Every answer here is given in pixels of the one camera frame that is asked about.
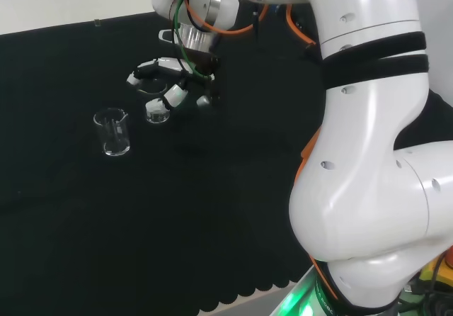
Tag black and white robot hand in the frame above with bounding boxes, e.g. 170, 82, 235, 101
126, 47, 223, 113

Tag large clear glass beaker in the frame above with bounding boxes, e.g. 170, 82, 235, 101
136, 80, 171, 124

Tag small clear glass beaker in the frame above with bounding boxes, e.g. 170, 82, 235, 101
93, 107, 132, 157

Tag black bench cloth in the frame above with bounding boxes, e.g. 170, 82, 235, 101
0, 0, 453, 316

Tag yellow stop button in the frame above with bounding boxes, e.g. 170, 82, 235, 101
412, 247, 453, 298

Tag orange cable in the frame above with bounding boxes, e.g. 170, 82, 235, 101
285, 3, 318, 50
176, 0, 270, 35

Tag green cable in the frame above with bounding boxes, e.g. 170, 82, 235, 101
168, 0, 235, 81

